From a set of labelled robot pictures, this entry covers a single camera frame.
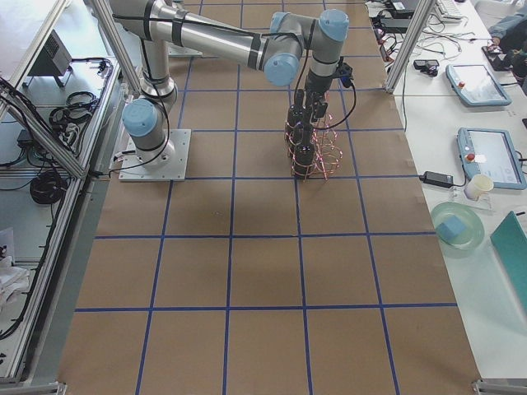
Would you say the green translucent plate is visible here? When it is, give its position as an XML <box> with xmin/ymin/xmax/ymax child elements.
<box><xmin>431</xmin><ymin>202</ymin><xmax>485</xmax><ymax>250</ymax></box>

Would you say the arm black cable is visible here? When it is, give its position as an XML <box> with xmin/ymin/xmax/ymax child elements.
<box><xmin>292</xmin><ymin>44</ymin><xmax>358</xmax><ymax>132</ymax></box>

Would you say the blue foam block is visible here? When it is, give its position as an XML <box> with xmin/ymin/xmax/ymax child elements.
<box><xmin>436</xmin><ymin>215</ymin><xmax>467</xmax><ymax>242</ymax></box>

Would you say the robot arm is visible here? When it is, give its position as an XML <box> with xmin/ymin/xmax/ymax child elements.
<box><xmin>110</xmin><ymin>1</ymin><xmax>352</xmax><ymax>123</ymax></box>

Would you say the black power brick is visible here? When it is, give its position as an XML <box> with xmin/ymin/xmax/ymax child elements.
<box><xmin>419</xmin><ymin>171</ymin><xmax>454</xmax><ymax>188</ymax></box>

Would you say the blue teach pendant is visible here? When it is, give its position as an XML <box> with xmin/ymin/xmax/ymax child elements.
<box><xmin>445</xmin><ymin>64</ymin><xmax>512</xmax><ymax>107</ymax></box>
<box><xmin>456</xmin><ymin>128</ymin><xmax>526</xmax><ymax>190</ymax></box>

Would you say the teal notebook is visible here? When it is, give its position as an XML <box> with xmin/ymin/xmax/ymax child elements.
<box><xmin>491</xmin><ymin>211</ymin><xmax>526</xmax><ymax>293</ymax></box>

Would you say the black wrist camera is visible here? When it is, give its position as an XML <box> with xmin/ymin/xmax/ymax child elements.
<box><xmin>335</xmin><ymin>62</ymin><xmax>353</xmax><ymax>88</ymax></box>

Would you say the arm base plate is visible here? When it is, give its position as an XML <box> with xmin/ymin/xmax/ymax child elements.
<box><xmin>119</xmin><ymin>129</ymin><xmax>192</xmax><ymax>182</ymax></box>

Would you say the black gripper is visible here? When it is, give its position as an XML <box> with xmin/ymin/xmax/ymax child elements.
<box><xmin>304</xmin><ymin>73</ymin><xmax>332</xmax><ymax>121</ymax></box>

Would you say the white paper cup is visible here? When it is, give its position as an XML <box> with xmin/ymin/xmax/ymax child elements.
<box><xmin>464</xmin><ymin>174</ymin><xmax>494</xmax><ymax>201</ymax></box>

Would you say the blue teach pendant far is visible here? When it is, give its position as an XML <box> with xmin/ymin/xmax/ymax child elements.
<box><xmin>445</xmin><ymin>64</ymin><xmax>512</xmax><ymax>107</ymax></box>

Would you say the copper wire wine basket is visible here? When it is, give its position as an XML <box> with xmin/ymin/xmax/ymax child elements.
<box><xmin>285</xmin><ymin>95</ymin><xmax>343</xmax><ymax>179</ymax></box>

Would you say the blue teach pendant near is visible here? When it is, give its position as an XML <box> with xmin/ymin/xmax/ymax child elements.
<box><xmin>456</xmin><ymin>128</ymin><xmax>526</xmax><ymax>190</ymax></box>

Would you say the aluminium frame post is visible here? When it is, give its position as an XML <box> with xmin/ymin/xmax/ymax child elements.
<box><xmin>384</xmin><ymin>0</ymin><xmax>435</xmax><ymax>94</ymax></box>

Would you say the dark wine bottle front slot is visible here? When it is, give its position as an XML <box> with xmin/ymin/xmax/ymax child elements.
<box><xmin>291</xmin><ymin>123</ymin><xmax>315</xmax><ymax>179</ymax></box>

